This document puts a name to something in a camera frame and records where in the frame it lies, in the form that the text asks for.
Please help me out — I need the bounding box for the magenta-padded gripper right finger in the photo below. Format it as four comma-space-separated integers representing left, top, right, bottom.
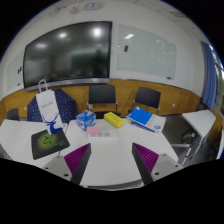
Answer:
131, 142, 184, 186

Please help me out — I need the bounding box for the white side table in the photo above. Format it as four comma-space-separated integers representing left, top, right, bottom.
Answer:
171, 109, 217, 166

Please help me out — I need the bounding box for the blue tissue box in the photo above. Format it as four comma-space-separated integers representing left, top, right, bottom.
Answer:
75, 110, 97, 131

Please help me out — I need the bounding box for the white power strip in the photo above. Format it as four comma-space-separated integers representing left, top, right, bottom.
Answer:
86, 128, 119, 141

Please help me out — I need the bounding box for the small narrow whiteboard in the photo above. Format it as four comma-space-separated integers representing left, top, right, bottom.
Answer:
6, 49, 26, 91

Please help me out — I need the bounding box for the blue curtain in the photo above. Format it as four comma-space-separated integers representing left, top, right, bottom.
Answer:
201, 41, 218, 111

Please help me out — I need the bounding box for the black chair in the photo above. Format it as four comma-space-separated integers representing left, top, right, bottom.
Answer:
129, 87, 162, 116
87, 84, 118, 119

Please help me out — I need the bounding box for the large dark wall screen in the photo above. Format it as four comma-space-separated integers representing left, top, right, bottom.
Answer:
22, 21, 113, 92

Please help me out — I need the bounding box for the yellow box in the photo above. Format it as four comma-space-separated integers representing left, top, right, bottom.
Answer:
103, 111, 126, 129

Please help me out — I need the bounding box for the black mouse pad green print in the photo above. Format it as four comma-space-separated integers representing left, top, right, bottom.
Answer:
30, 129, 71, 161

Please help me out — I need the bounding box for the blue and white book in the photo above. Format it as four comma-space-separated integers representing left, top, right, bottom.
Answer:
125, 106, 167, 133

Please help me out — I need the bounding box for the dark grey chair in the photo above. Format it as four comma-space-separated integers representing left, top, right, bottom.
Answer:
5, 107, 21, 122

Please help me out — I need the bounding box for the white paper bag blue deer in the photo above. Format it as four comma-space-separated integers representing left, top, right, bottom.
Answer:
35, 79, 65, 136

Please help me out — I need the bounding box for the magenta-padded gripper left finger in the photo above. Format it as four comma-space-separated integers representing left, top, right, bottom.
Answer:
42, 143, 92, 186

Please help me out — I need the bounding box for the blue dotted bag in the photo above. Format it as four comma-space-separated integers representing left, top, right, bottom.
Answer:
27, 88, 79, 125

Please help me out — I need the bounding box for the round wall clock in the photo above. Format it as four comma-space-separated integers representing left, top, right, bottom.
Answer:
82, 1, 105, 12

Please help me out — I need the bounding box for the thin blue booklet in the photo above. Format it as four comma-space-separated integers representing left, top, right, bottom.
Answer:
129, 120, 156, 133

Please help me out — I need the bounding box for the glass whiteboard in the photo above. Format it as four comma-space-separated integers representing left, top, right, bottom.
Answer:
116, 23, 178, 81

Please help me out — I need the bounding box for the pink charger block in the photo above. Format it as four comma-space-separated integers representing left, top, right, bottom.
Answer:
86, 126, 100, 136

